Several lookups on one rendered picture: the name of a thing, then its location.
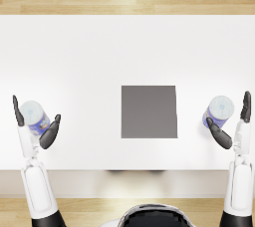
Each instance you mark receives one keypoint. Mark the dark grey square mat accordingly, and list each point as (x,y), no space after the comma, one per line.
(148,112)

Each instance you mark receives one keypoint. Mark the blue can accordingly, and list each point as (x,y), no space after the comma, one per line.
(218,111)
(34,118)

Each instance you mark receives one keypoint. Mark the dark round robot body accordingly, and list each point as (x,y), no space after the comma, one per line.
(155,216)

